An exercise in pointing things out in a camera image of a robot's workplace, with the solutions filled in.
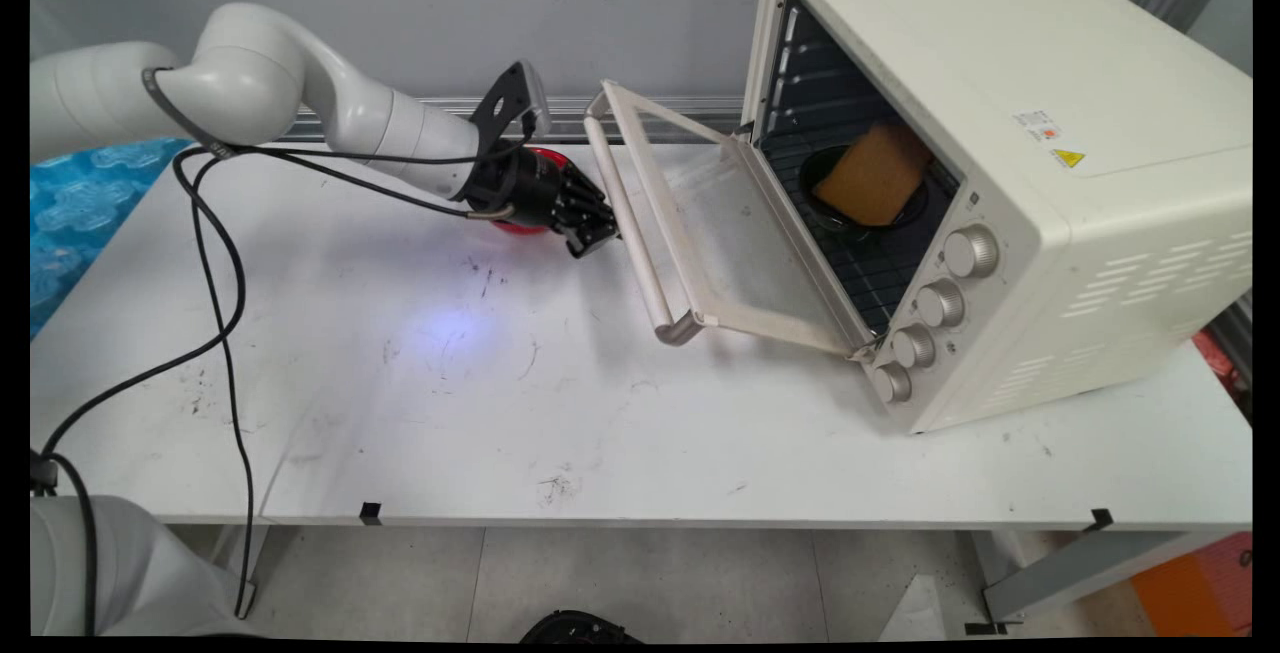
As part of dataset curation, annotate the black plate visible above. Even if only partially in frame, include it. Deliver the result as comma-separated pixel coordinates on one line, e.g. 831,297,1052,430
796,143,931,240

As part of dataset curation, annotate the blue bubble mat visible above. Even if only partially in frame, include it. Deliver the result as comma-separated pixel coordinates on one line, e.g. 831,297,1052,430
30,137,193,336

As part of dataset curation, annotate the thin black camera cable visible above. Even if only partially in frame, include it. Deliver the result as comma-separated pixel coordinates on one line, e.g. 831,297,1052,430
142,66,536,622

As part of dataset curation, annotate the grey table leg brace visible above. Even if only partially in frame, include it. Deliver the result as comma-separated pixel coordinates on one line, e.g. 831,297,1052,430
978,529,1206,626

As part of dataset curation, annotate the black cable with silver plug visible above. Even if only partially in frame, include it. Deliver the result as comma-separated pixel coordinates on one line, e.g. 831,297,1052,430
30,143,518,494

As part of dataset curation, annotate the yellow bread slice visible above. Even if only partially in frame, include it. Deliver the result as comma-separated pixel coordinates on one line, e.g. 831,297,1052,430
811,122,934,228

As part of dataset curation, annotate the black wire oven rack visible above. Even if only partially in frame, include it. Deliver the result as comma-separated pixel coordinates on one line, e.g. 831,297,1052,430
760,113,956,336

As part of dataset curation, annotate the cream toaster oven body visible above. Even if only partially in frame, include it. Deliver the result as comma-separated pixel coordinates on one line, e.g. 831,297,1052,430
738,0,1253,435

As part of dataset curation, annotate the orange box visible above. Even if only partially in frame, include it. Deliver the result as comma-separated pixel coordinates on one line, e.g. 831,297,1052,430
1129,530,1253,638

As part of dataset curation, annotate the aluminium rail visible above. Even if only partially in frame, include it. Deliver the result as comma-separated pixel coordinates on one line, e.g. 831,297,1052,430
280,96,747,145

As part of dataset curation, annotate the large silver oven knob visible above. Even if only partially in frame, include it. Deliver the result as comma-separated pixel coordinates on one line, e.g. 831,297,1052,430
941,224,1000,280

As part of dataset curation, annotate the black round object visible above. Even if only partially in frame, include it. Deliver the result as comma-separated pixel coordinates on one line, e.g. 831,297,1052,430
519,609,643,645

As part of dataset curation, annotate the white printed label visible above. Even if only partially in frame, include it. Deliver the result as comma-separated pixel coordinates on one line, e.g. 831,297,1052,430
1009,109,1062,145

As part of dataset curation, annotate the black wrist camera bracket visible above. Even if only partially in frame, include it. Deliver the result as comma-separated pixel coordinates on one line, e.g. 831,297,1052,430
469,60,552,151

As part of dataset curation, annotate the grey table leg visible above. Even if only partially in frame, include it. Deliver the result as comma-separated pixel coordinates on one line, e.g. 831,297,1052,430
205,525,272,621

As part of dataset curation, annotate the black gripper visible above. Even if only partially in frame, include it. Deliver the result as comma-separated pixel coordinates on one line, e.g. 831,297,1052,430
463,146,624,261

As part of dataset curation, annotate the cream glass oven door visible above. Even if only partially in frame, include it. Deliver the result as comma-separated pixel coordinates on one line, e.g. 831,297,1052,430
584,79,883,365

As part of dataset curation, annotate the red patterned object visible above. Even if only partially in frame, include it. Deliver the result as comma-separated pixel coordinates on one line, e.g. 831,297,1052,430
1189,327,1253,416

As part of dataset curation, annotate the red glossy bowl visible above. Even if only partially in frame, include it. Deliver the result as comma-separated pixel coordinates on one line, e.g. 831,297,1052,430
492,145,579,237

